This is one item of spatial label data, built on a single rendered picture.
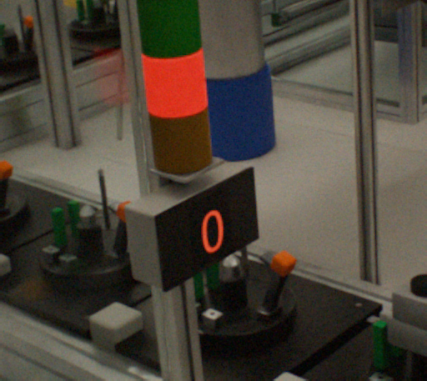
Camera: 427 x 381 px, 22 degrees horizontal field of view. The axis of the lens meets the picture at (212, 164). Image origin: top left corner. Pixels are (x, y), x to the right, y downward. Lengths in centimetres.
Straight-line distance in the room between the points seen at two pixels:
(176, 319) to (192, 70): 25
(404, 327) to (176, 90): 35
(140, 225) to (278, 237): 80
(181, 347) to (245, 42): 99
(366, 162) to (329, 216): 45
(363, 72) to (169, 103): 43
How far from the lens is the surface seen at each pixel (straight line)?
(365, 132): 132
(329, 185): 188
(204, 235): 95
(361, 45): 128
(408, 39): 208
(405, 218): 176
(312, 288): 134
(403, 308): 109
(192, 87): 91
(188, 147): 92
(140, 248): 94
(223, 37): 193
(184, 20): 89
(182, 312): 103
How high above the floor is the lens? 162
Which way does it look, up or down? 22 degrees down
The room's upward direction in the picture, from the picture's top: 5 degrees counter-clockwise
